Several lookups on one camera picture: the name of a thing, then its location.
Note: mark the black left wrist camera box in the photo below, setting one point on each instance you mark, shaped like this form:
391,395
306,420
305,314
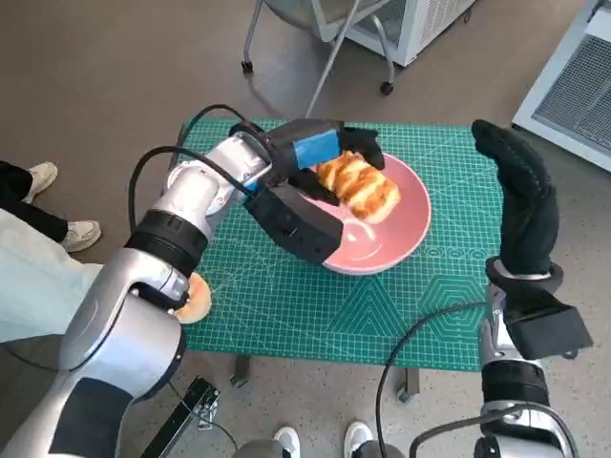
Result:
296,224

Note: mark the green cutting mat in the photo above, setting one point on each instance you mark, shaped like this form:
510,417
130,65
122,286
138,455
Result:
286,305

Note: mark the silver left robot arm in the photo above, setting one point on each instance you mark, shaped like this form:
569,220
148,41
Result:
157,210

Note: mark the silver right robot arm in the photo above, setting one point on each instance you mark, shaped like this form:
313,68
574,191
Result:
513,386

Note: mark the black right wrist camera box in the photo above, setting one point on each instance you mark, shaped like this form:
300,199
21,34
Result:
549,324

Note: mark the grey wheeled chair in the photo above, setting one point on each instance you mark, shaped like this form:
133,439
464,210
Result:
334,52

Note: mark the black metal stand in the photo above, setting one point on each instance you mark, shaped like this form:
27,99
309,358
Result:
186,415

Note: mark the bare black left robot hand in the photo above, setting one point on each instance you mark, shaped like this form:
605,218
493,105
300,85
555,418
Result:
315,143

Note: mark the person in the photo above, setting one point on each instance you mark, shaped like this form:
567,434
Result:
28,210
28,286

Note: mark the pink bowl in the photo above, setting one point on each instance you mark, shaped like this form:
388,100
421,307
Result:
406,224

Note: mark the grey table leg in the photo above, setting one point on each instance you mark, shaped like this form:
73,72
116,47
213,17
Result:
240,369
408,384

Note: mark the white mesh cabinet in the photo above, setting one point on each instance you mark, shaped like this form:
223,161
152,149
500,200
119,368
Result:
429,24
573,95

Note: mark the braided toy bread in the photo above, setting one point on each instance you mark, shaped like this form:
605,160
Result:
363,191

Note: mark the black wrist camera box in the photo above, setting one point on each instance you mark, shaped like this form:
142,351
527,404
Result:
296,224
549,324

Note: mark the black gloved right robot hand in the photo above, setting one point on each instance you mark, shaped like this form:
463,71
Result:
525,210

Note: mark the round toy bread bun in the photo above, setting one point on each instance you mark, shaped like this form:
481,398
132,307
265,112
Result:
198,305

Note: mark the white right robot foot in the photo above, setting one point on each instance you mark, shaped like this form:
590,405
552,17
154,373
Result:
358,439

